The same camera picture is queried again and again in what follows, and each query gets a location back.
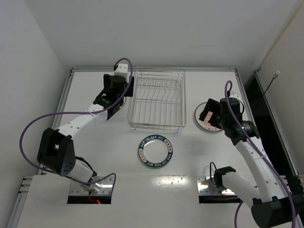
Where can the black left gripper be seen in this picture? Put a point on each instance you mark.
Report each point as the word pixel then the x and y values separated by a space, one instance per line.
pixel 129 86

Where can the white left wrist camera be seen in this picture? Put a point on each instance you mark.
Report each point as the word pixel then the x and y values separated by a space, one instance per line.
pixel 121 70

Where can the teal rimmed text plate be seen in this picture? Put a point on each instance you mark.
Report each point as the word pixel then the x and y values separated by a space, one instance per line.
pixel 155 151

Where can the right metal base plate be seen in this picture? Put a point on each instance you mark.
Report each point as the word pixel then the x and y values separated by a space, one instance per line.
pixel 207 188

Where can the metal base plate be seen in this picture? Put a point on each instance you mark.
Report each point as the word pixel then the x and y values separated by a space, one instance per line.
pixel 207 188
pixel 101 188

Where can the aluminium table frame rail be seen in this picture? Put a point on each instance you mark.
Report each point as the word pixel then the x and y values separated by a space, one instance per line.
pixel 113 145

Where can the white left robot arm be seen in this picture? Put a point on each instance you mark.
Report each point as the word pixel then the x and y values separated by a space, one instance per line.
pixel 56 151

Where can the orange sunburst plate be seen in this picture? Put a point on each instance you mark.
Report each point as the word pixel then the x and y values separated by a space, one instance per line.
pixel 204 124

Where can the silver wire dish rack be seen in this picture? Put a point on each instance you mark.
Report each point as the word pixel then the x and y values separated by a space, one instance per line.
pixel 159 100

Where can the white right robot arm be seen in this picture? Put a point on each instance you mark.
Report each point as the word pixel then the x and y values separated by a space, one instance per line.
pixel 270 201

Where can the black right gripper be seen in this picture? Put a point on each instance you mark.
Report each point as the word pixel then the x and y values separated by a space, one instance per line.
pixel 210 111

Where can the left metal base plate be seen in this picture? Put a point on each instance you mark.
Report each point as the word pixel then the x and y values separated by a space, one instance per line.
pixel 101 188

